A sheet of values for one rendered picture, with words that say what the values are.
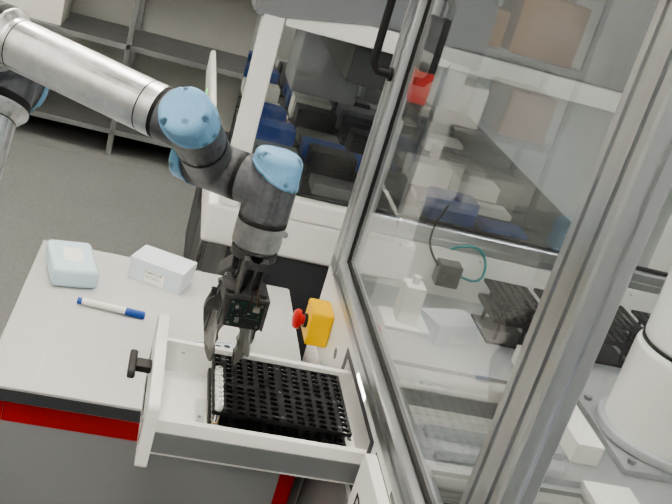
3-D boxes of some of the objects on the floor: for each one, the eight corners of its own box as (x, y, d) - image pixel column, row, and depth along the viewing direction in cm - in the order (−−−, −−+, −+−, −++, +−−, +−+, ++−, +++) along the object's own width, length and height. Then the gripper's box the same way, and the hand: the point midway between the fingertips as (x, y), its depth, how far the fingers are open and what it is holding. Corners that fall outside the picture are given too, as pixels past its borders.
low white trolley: (-72, 710, 180) (-20, 382, 153) (-4, 505, 237) (43, 239, 210) (220, 736, 193) (315, 438, 166) (218, 535, 249) (289, 288, 222)
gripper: (221, 253, 134) (188, 377, 141) (294, 268, 136) (258, 388, 144) (218, 230, 141) (187, 349, 149) (287, 244, 144) (253, 360, 152)
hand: (222, 352), depth 148 cm, fingers open, 3 cm apart
